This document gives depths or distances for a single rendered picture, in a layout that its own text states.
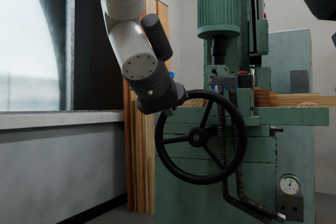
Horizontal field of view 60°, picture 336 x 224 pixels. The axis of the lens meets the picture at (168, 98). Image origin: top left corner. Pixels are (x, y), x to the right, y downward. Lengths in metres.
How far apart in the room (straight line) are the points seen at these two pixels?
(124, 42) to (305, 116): 0.70
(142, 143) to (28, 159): 0.94
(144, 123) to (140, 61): 2.04
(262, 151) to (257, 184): 0.12
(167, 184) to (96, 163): 1.45
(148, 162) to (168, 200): 1.43
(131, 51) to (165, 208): 0.79
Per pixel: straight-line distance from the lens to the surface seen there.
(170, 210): 1.17
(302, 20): 3.63
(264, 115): 1.04
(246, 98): 0.95
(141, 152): 2.54
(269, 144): 1.05
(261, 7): 1.56
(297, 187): 1.01
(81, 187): 2.45
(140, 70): 0.52
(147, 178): 2.58
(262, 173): 1.07
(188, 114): 1.09
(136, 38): 0.52
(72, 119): 2.22
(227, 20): 1.20
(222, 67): 1.18
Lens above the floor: 0.90
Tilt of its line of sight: 2 degrees up
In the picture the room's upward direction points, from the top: straight up
